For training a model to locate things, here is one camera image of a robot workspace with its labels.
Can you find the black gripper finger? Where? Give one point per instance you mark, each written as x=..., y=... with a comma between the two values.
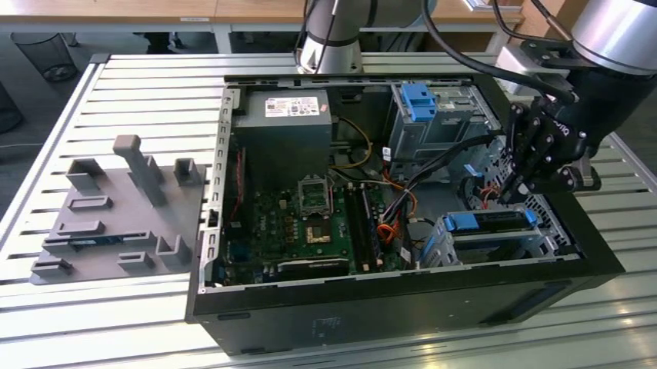
x=530, y=150
x=569, y=180

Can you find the hard disk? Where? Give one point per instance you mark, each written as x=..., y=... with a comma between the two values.
x=462, y=223

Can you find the metal disk bay cage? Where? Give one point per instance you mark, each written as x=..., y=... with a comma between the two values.
x=493, y=233

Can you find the black RAM slot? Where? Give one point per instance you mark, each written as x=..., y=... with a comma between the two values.
x=353, y=230

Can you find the black case fan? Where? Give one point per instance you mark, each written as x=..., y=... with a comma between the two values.
x=469, y=196

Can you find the grey metal drive cage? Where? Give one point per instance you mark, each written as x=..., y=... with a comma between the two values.
x=446, y=130

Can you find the wooden cabinet panel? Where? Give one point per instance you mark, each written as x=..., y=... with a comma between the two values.
x=536, y=27

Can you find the blue plastic drive latch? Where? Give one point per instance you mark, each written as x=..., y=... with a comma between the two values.
x=418, y=104

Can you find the green RAM stick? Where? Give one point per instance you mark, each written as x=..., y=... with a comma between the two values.
x=372, y=230
x=92, y=242

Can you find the CPU socket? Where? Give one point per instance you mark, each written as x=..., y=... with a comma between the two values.
x=318, y=234

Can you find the grey power supply box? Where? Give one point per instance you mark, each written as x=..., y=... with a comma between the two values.
x=277, y=146

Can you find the black expansion card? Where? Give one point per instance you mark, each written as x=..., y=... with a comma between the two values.
x=313, y=269

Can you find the black PC case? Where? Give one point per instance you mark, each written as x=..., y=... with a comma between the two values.
x=360, y=319

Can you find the green motherboard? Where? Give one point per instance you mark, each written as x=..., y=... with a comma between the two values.
x=271, y=230

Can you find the grey parts rack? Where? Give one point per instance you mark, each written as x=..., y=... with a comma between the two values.
x=118, y=215

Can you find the black mesh waste basket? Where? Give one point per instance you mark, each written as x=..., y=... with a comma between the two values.
x=43, y=54

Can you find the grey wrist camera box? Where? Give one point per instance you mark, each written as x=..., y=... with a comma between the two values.
x=513, y=65

